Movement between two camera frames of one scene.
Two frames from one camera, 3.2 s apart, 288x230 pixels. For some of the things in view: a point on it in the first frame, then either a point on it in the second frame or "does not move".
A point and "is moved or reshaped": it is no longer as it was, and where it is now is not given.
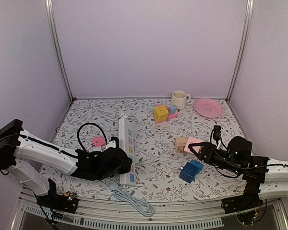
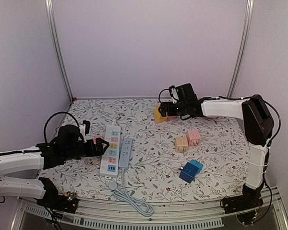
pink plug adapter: (99, 141) does not move
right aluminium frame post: (247, 24) does not move
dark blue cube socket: (188, 172) does not move
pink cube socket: (193, 140) -> (194, 138)
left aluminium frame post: (52, 24) does not move
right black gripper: (208, 146) -> (170, 110)
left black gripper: (126, 168) -> (91, 151)
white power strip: (127, 141) is moved or reshaped
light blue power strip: (144, 208) does not move
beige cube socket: (180, 143) does not move
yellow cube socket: (161, 113) does not move
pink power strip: (171, 115) does not move
